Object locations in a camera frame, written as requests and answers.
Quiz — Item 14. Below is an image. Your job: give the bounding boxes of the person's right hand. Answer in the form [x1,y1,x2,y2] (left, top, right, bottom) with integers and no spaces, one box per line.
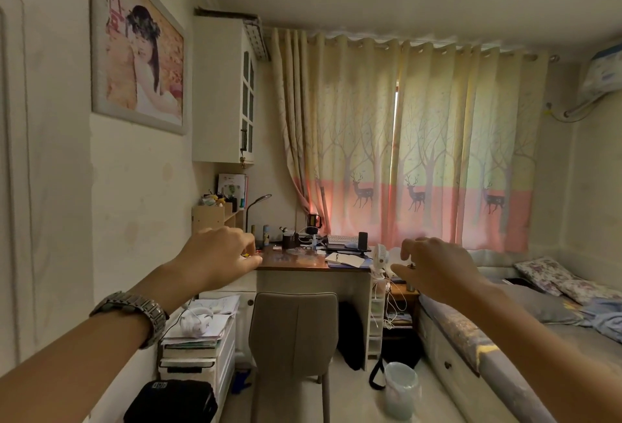
[390,237,488,307]

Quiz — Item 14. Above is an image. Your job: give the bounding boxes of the person's left hand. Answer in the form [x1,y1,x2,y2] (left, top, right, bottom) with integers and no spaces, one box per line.
[172,227,263,293]

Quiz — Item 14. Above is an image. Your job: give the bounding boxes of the person's right forearm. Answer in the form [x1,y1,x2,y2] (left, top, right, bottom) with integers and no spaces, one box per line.
[457,276,622,423]

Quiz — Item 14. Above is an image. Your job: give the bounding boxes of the person's left forearm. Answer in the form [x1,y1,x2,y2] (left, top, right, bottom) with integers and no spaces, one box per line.
[0,255,195,423]

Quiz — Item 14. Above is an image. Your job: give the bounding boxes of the wooden nightstand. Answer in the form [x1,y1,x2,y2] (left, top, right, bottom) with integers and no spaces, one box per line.
[386,281,421,329]

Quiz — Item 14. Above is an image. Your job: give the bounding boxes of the white desk fan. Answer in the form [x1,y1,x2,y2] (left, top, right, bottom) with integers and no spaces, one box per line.
[369,243,391,280]

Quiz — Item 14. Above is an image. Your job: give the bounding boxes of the grey desk lamp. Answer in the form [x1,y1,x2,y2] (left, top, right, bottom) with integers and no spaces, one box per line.
[244,194,273,234]

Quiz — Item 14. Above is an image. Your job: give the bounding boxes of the wooden desk shelf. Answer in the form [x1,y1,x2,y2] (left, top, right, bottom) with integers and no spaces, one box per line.
[191,203,247,235]

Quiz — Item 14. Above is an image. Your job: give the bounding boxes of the white plastic drawer unit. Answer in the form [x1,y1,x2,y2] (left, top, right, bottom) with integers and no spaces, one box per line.
[367,278,388,359]

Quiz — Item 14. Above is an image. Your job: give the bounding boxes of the wooden top desk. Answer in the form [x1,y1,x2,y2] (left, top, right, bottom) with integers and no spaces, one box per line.
[198,242,378,371]

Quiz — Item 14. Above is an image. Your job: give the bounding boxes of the open notebook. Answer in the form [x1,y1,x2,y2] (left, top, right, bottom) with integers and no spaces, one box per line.
[324,252,366,269]

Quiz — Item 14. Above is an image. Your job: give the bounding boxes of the white green book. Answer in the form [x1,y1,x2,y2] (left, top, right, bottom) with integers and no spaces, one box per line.
[217,173,249,210]

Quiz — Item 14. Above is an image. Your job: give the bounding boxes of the white headphones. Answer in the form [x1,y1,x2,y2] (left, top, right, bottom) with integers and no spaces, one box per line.
[178,306,215,339]

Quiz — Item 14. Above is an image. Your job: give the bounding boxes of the grey upholstered chair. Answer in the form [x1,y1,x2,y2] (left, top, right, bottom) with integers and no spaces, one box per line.
[248,291,340,423]

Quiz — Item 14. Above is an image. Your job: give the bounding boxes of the stack of books and papers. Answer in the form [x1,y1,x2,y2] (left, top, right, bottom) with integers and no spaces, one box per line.
[159,295,242,371]

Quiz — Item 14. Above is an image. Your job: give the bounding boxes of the translucent waste bin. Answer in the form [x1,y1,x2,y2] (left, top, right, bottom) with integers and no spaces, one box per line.
[383,362,420,421]

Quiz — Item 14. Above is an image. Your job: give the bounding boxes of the grey metal wristwatch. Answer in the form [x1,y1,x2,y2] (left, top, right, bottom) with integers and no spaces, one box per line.
[89,291,170,350]

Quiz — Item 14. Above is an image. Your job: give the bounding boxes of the white drawer cabinet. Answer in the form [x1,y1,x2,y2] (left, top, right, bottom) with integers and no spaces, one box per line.
[157,316,238,419]

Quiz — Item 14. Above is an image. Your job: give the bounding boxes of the grey pillow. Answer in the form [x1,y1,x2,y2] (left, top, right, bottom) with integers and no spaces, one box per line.
[500,284,585,325]

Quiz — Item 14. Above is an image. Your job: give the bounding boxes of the deer print curtain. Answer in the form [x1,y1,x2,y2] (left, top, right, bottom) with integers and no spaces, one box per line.
[271,28,402,249]
[389,41,550,254]

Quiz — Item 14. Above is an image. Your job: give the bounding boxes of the floral pillow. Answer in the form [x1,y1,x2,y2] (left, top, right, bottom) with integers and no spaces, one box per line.
[550,276,622,306]
[513,256,580,297]

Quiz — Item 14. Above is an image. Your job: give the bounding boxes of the black zip case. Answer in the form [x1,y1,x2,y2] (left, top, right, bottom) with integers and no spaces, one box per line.
[123,379,219,423]

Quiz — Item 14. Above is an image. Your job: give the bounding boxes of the blue blanket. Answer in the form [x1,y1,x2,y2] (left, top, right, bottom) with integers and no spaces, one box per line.
[577,298,622,344]

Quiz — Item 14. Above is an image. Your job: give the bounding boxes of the framed portrait picture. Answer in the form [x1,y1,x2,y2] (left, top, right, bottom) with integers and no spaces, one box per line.
[89,0,188,136]

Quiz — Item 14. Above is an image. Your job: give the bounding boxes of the air conditioner pipe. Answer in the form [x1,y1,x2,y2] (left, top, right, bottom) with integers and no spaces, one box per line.
[544,93,602,123]

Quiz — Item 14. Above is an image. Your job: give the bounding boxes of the white air conditioner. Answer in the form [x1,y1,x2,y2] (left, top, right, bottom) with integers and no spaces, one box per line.
[577,43,622,99]

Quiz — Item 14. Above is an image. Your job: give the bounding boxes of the black bag with strap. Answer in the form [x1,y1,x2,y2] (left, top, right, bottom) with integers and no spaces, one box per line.
[368,324,424,391]

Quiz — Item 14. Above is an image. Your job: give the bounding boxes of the white wall cabinet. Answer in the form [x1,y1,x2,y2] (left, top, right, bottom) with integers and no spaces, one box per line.
[192,16,259,166]

